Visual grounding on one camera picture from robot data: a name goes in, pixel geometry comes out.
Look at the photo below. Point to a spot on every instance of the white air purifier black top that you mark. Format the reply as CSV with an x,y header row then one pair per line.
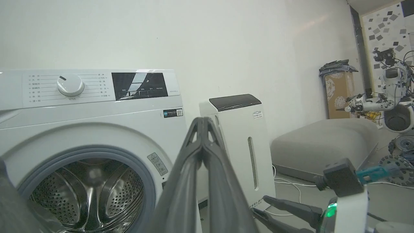
x,y
241,145

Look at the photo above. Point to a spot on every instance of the white round program dial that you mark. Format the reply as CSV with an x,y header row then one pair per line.
x,y
70,84

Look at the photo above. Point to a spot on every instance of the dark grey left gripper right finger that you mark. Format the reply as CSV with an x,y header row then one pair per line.
x,y
223,187

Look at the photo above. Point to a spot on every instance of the white front-load washing machine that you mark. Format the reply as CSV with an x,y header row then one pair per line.
x,y
106,123

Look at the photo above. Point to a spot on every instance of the steel washing machine drum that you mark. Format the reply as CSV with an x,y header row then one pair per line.
x,y
87,194

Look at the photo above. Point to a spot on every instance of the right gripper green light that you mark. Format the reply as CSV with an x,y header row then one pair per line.
x,y
349,213

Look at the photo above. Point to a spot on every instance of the grey warning sticker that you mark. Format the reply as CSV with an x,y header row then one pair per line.
x,y
157,164

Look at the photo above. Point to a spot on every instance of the grey rubber door gasket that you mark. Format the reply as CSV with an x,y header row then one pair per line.
x,y
147,194

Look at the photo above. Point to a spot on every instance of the grey folded cloth pile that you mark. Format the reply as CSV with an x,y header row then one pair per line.
x,y
338,66

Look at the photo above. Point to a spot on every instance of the black washing machine display panel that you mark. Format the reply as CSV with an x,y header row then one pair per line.
x,y
139,85

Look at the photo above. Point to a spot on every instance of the white humanoid robot on wheels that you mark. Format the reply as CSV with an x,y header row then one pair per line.
x,y
393,97

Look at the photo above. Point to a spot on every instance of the brown cardboard box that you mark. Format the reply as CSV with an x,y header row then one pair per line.
x,y
338,95

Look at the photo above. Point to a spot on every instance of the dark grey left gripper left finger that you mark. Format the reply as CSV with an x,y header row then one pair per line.
x,y
181,181

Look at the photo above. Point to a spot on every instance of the black vertical wall strip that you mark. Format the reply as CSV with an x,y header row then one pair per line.
x,y
360,51

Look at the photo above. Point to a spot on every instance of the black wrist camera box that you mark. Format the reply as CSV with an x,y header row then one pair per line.
x,y
343,178

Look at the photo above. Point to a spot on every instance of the black blue energy label sticker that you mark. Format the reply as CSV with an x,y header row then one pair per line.
x,y
173,113

